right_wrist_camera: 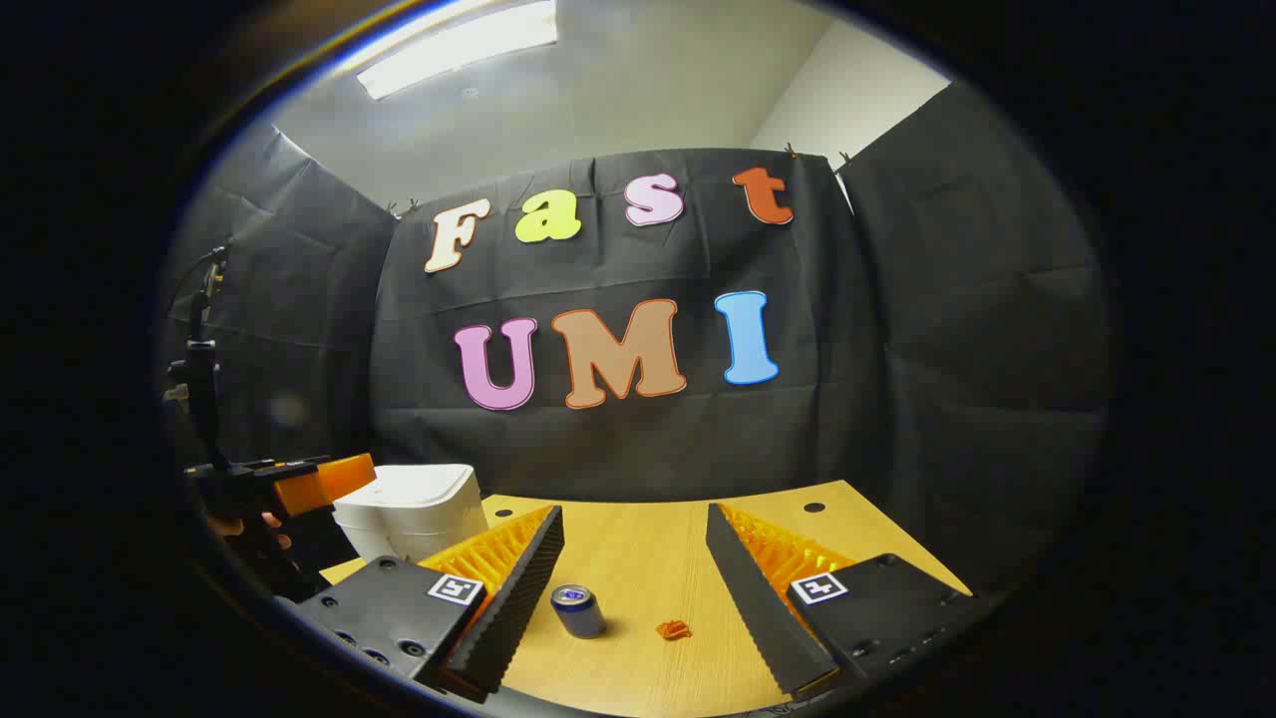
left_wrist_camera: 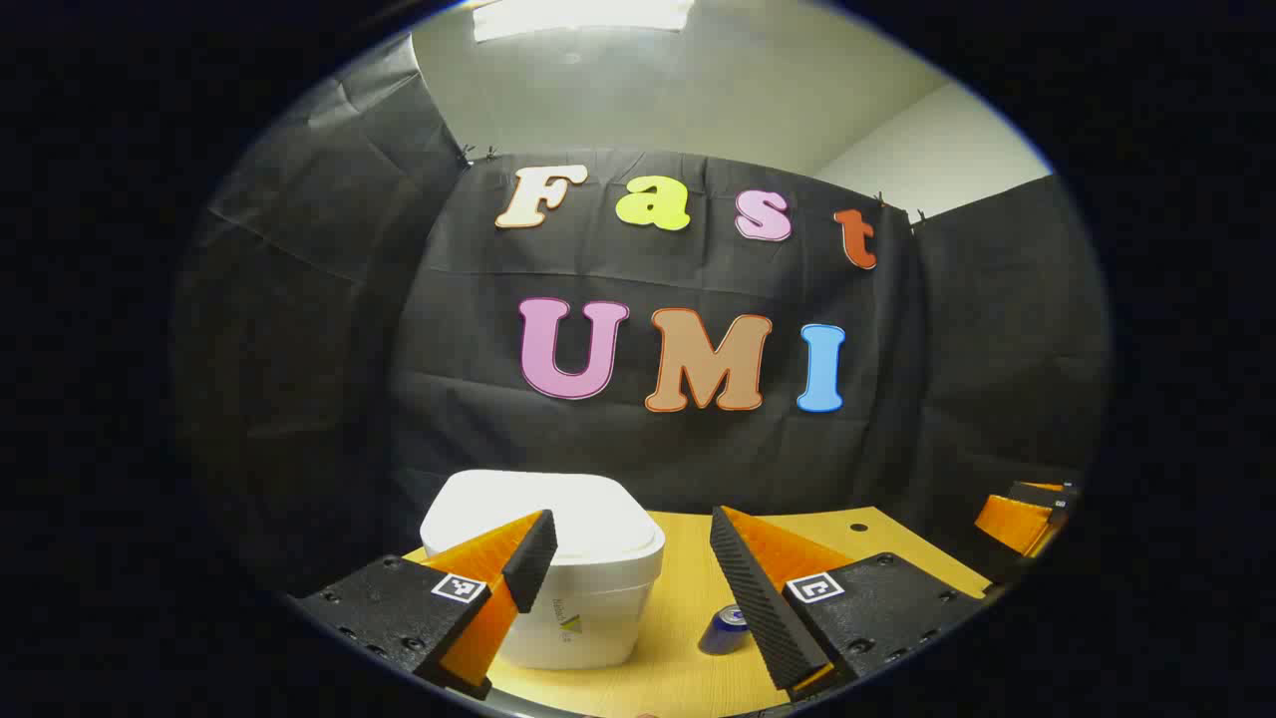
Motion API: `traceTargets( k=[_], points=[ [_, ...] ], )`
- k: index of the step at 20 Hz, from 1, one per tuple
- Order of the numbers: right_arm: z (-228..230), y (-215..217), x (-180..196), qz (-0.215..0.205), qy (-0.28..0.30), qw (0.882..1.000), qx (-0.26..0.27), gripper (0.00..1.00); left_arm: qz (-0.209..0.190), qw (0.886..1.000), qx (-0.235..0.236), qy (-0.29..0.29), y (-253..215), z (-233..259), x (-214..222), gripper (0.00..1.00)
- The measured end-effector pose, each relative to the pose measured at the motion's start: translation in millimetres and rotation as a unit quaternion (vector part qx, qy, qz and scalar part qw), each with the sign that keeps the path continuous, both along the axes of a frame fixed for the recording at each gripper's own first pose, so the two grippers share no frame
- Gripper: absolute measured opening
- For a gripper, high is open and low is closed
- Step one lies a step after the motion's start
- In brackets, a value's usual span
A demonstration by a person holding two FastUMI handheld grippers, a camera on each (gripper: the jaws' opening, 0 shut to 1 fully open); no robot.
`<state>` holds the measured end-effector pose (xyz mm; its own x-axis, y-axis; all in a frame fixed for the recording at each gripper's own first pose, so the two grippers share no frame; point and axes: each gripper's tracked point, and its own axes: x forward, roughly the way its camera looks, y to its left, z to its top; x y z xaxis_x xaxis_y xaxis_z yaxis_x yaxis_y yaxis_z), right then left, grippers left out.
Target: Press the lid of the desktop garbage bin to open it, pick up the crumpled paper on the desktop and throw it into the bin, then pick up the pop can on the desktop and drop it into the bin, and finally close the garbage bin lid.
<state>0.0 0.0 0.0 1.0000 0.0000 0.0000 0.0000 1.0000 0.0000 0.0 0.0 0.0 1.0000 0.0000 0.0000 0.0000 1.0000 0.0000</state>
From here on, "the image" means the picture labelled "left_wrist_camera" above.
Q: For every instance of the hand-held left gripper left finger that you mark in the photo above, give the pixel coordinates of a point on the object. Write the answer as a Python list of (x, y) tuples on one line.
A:
[(533, 558)]

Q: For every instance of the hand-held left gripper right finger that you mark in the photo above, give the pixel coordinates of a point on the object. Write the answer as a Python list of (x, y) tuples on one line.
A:
[(758, 608)]

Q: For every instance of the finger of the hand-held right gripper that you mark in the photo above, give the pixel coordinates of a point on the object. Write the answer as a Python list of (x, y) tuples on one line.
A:
[(1012, 521)]

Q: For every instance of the blue pop can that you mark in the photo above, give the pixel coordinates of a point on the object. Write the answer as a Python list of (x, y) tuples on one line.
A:
[(720, 634)]

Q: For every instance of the white desktop garbage bin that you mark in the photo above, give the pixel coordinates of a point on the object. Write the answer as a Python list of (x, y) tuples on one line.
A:
[(598, 519)]

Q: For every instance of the wooden desktop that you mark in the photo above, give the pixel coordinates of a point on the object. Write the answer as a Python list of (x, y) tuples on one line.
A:
[(678, 598)]

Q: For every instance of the black backdrop cloth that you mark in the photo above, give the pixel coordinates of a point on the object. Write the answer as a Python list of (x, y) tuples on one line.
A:
[(478, 429)]

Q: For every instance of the ceiling light panel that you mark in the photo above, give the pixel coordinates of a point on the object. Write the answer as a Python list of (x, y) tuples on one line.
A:
[(583, 15)]

